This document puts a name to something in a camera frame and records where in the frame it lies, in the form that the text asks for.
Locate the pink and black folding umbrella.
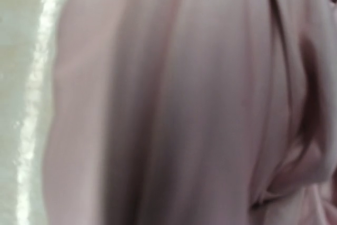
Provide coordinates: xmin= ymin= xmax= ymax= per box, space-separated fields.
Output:
xmin=43 ymin=0 xmax=336 ymax=224

